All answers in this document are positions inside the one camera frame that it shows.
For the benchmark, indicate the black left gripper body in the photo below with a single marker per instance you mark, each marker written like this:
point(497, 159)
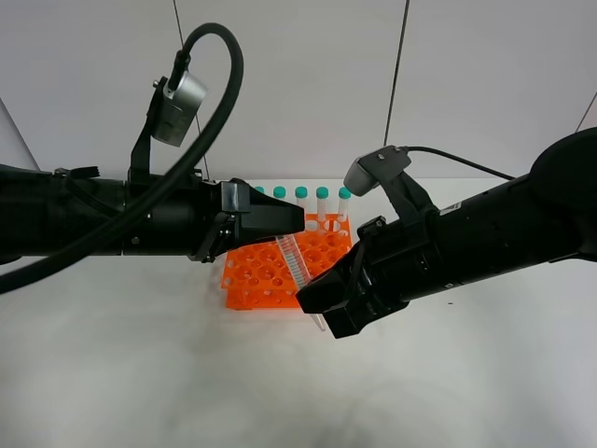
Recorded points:
point(217, 210)

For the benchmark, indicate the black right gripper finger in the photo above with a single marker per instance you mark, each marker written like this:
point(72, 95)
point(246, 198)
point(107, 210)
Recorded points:
point(350, 318)
point(335, 288)

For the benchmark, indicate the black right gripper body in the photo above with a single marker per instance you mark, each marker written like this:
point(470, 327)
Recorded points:
point(400, 264)

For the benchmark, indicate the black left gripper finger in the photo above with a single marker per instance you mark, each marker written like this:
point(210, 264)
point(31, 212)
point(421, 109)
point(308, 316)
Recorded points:
point(254, 211)
point(233, 235)

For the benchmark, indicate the green capped test tube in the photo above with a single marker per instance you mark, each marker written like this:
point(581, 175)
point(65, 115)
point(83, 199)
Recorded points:
point(294, 260)

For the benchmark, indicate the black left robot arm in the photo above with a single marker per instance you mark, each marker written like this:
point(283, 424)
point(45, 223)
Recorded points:
point(43, 212)

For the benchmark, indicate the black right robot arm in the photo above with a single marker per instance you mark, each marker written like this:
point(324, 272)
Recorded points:
point(547, 215)

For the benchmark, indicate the orange test tube rack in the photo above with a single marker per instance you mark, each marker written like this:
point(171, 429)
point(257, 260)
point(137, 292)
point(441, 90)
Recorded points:
point(263, 276)

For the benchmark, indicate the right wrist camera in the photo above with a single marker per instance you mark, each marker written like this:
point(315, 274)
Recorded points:
point(371, 170)

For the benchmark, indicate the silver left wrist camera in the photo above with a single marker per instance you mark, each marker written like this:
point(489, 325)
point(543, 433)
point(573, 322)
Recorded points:
point(177, 108)

